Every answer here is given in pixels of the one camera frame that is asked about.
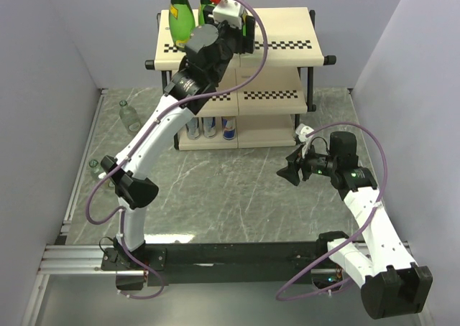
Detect clear glass bottle front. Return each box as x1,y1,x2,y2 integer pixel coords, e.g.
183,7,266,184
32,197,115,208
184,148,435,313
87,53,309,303
88,159,114,190

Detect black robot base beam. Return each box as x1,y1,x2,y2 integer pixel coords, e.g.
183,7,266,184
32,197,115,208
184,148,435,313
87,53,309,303
100,241,360,287

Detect green Perrier bottle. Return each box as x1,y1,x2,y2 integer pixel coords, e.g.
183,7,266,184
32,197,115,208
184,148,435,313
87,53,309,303
168,0,196,51

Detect aluminium frame rail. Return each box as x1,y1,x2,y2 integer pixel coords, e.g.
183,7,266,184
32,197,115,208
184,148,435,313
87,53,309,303
35,243,414,280

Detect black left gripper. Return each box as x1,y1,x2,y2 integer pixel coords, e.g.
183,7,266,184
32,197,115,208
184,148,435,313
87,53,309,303
204,6,256,85

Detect clear glass bottle rear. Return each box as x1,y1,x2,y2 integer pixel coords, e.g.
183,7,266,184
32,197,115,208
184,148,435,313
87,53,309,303
119,100,142,136

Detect beige three-tier shelf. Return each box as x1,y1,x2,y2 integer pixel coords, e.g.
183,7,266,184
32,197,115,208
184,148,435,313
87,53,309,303
174,7,336,151

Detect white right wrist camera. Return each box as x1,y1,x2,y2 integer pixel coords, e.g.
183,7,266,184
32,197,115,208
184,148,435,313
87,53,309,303
295,124,314,159

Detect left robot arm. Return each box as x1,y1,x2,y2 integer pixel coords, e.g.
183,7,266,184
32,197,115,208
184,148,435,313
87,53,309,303
101,13,266,270

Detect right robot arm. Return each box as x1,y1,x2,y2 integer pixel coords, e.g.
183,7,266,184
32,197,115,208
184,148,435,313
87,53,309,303
277,131,433,320

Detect blue energy drink can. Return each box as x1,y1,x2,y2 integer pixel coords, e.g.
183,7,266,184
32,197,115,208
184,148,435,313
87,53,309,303
221,116,236,140

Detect clear glass bottle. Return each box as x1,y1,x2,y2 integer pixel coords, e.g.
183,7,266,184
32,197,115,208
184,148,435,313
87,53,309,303
119,100,142,136
88,159,114,190

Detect silver energy drink can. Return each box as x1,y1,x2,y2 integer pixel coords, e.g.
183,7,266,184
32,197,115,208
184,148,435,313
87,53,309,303
202,117,217,139

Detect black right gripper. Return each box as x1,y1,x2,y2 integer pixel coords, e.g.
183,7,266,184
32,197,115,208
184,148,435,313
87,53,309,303
276,141,338,186

